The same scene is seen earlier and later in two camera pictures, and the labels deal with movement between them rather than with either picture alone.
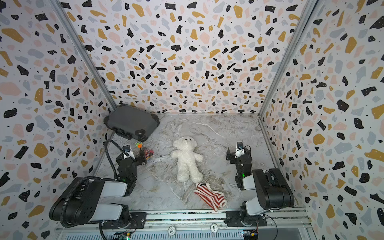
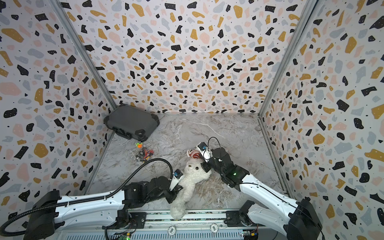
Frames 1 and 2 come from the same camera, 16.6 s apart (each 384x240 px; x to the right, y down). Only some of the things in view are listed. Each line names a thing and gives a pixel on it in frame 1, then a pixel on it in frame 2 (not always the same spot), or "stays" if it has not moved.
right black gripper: x=234 y=157 -> x=208 y=165
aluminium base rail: x=291 y=224 stays
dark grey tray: x=132 y=122 stays
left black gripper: x=140 y=156 -> x=173 y=190
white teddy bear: x=186 y=158 -> x=193 y=173
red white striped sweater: x=216 y=199 -> x=193 y=153
